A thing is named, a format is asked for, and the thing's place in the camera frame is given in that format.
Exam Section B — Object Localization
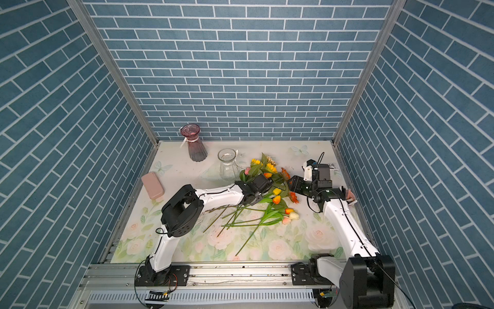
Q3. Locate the yellow tulip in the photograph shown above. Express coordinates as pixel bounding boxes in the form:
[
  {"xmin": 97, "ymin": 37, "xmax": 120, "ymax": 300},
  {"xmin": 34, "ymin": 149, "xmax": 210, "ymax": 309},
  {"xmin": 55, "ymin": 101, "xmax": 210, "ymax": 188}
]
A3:
[{"xmin": 215, "ymin": 187, "xmax": 283, "ymax": 237}]

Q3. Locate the red orange tulip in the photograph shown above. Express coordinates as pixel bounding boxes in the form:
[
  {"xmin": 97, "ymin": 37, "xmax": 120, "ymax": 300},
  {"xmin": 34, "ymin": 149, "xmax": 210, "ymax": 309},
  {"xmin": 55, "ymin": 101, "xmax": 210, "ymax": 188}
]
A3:
[{"xmin": 235, "ymin": 209, "xmax": 294, "ymax": 256}]

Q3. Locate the white tulip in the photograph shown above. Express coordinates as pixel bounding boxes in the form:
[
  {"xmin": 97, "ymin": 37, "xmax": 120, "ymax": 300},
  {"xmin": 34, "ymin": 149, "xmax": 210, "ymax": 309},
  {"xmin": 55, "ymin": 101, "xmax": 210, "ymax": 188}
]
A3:
[{"xmin": 264, "ymin": 212, "xmax": 300, "ymax": 226}]

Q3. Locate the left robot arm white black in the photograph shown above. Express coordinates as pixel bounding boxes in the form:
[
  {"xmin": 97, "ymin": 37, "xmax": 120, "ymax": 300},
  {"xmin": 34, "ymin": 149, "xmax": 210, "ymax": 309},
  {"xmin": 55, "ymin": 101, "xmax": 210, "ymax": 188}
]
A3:
[{"xmin": 135, "ymin": 175, "xmax": 273, "ymax": 287}]

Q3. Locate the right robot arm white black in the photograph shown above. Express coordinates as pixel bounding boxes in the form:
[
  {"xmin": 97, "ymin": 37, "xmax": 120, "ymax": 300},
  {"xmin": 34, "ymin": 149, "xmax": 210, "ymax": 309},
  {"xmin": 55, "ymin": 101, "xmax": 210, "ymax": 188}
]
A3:
[{"xmin": 288, "ymin": 160, "xmax": 396, "ymax": 308}]

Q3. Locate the yellow sunflower left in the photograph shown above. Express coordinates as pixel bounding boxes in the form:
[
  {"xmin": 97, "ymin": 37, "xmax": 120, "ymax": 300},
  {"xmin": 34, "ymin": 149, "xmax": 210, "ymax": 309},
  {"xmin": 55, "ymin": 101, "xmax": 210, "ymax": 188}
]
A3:
[{"xmin": 246, "ymin": 159, "xmax": 264, "ymax": 180}]

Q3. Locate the yellow sunflower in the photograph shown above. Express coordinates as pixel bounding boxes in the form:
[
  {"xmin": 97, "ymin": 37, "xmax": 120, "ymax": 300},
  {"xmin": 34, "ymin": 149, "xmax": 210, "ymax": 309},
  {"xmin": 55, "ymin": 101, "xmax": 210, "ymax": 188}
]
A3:
[
  {"xmin": 265, "ymin": 162, "xmax": 277, "ymax": 174},
  {"xmin": 246, "ymin": 159, "xmax": 264, "ymax": 180}
]

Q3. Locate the yellow sunflower right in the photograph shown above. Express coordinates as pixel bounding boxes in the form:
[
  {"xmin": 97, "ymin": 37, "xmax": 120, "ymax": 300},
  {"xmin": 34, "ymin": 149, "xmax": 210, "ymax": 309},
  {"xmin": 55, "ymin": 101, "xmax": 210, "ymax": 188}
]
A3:
[{"xmin": 265, "ymin": 162, "xmax": 277, "ymax": 174}]

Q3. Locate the clear glass vase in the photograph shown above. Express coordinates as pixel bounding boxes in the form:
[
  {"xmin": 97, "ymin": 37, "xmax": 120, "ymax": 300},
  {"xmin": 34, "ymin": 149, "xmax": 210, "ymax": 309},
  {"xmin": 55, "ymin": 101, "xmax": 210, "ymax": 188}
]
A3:
[{"xmin": 217, "ymin": 148, "xmax": 240, "ymax": 182}]

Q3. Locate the dried lavender sprig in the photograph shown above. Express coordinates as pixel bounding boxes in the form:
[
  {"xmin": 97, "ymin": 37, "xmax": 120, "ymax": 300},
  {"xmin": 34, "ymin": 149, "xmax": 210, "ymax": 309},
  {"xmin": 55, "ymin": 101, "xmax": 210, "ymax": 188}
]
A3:
[{"xmin": 203, "ymin": 205, "xmax": 236, "ymax": 233}]

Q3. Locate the orange gerbera lower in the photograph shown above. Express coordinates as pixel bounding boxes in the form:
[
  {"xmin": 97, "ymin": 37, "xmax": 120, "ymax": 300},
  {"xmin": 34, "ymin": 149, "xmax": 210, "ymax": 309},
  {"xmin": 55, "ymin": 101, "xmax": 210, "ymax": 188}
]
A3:
[{"xmin": 289, "ymin": 192, "xmax": 299, "ymax": 204}]

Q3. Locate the orange gerbera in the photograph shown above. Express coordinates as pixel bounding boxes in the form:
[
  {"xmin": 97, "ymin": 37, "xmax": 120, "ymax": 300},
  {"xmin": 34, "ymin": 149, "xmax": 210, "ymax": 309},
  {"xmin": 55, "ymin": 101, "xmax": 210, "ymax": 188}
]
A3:
[
  {"xmin": 289, "ymin": 192, "xmax": 299, "ymax": 204},
  {"xmin": 281, "ymin": 167, "xmax": 291, "ymax": 181}
]

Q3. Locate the orange gerbera upper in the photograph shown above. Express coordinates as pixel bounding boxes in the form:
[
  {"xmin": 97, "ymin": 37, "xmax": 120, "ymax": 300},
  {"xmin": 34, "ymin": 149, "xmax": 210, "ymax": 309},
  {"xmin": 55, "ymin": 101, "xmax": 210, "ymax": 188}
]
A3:
[{"xmin": 281, "ymin": 167, "xmax": 291, "ymax": 181}]

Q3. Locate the beige daisy flower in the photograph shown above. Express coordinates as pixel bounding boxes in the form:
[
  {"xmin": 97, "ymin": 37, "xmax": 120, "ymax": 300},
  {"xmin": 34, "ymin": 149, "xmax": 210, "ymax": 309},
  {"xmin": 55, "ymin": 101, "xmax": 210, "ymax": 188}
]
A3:
[{"xmin": 267, "ymin": 157, "xmax": 277, "ymax": 166}]

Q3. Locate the purple glass vase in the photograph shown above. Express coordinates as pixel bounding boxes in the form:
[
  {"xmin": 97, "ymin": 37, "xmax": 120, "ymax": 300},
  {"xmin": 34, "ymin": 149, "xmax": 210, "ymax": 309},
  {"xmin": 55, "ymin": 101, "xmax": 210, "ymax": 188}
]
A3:
[{"xmin": 180, "ymin": 124, "xmax": 208, "ymax": 162}]

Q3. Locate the pink rectangular box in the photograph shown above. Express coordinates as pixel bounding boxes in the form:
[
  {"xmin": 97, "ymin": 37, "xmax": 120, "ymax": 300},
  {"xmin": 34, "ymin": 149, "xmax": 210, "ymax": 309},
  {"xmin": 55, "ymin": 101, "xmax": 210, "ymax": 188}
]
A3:
[{"xmin": 141, "ymin": 172, "xmax": 165, "ymax": 200}]

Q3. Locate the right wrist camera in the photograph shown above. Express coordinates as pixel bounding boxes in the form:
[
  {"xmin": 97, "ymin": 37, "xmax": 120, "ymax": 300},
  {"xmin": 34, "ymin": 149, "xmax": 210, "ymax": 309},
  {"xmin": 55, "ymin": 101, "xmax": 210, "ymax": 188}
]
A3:
[{"xmin": 302, "ymin": 159, "xmax": 317, "ymax": 182}]

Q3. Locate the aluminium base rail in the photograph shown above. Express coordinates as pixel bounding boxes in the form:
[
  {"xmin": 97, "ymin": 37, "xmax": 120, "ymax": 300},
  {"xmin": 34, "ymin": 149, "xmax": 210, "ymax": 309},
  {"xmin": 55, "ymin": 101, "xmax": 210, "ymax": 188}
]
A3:
[{"xmin": 78, "ymin": 260, "xmax": 398, "ymax": 306}]

